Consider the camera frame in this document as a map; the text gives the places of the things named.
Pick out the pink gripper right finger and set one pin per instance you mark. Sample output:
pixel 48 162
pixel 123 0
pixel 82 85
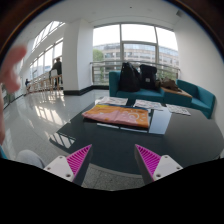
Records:
pixel 153 166

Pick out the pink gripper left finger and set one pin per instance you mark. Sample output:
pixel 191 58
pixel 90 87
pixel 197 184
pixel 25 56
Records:
pixel 73 167

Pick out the orange towel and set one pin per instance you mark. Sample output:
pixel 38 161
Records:
pixel 118 115

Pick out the blurred bare hand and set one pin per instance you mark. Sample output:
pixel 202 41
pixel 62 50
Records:
pixel 8 77

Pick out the grey trouser knee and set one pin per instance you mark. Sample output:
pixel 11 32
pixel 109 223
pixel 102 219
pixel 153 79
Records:
pixel 30 158

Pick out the patterned paper sheet right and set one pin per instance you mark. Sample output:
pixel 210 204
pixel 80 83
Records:
pixel 178 109

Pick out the patterned paper sheet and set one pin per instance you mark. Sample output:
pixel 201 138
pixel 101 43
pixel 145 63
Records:
pixel 178 109
pixel 148 104
pixel 113 100

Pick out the patterned paper sheet middle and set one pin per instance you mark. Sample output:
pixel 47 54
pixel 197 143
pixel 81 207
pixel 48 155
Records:
pixel 148 104

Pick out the patterned paper sheet left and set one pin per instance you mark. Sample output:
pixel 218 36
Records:
pixel 113 100

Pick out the teal sofa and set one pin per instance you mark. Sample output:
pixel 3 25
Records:
pixel 196 97

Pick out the brown bag on sofa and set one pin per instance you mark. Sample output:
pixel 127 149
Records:
pixel 168 84

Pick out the black backpack left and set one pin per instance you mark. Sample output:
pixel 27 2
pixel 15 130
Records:
pixel 129 78

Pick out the black backpack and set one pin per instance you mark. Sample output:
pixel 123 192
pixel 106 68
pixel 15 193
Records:
pixel 129 78
pixel 148 76

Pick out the wooden railing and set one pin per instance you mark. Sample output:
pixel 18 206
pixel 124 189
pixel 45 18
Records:
pixel 45 83

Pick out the black backpack right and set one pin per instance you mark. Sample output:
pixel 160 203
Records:
pixel 148 76

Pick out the seated person in blue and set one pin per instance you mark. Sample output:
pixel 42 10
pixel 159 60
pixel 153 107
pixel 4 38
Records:
pixel 27 84

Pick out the standing person in dark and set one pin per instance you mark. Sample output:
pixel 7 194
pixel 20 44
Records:
pixel 58 67

